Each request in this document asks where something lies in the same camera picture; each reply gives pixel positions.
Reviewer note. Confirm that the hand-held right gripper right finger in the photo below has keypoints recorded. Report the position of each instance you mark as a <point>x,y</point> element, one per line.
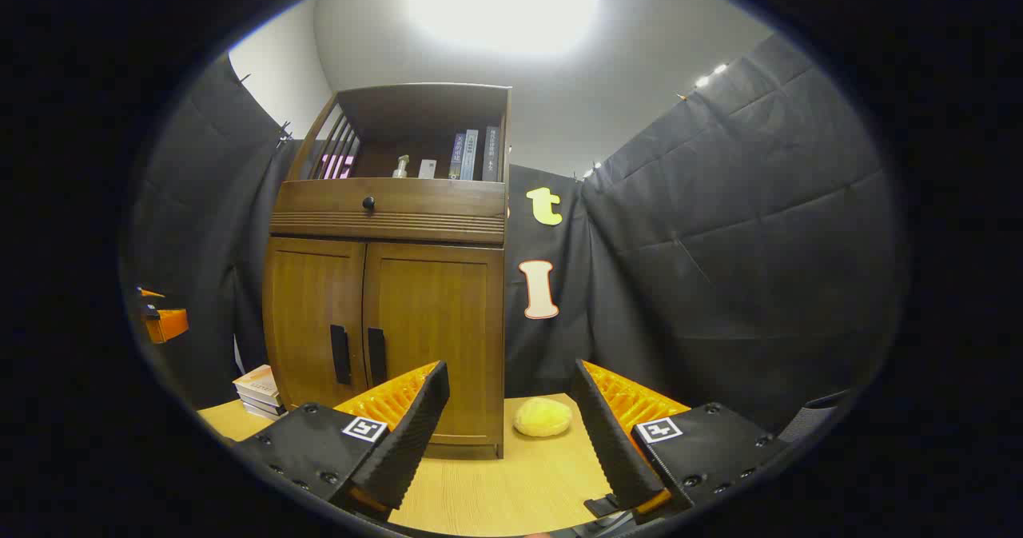
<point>611,442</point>

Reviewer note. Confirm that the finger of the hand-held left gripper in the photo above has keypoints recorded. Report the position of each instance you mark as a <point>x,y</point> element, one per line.
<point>169,324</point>
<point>149,292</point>

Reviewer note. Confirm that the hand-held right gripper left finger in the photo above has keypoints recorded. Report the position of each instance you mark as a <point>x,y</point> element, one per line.
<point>408,442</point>

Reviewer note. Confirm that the wooden cabinet door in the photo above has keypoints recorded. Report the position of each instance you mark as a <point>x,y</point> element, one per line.
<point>308,306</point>
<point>435,306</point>

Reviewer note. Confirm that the wooden double-door shoe cabinet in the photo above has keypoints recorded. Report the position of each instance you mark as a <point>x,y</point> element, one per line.
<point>423,110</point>

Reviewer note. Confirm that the yellow round sponge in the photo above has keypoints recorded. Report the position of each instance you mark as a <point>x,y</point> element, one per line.
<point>543,418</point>

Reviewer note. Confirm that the stack of white books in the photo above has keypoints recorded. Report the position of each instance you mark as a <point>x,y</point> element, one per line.
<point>257,382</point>

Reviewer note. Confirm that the black backdrop cloth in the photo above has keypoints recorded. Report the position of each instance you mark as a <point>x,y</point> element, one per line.
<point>719,242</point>

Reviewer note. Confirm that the wooden drawer with black knob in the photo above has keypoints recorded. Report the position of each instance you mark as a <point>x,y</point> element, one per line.
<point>431,202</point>

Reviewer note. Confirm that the small white box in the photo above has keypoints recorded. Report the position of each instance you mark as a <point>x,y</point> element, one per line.
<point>427,169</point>

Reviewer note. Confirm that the small pump bottle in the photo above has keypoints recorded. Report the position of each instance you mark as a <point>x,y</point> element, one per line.
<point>400,168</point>

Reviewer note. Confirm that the dark blue book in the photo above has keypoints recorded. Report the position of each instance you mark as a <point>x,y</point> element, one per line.
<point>456,156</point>

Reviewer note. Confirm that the light grey book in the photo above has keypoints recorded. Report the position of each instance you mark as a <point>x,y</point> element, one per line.
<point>470,154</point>

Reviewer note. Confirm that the dark grey book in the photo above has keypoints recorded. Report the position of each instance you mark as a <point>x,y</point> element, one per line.
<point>491,154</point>

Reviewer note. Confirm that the large ceiling light panel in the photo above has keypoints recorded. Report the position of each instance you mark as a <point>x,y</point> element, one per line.
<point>499,6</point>

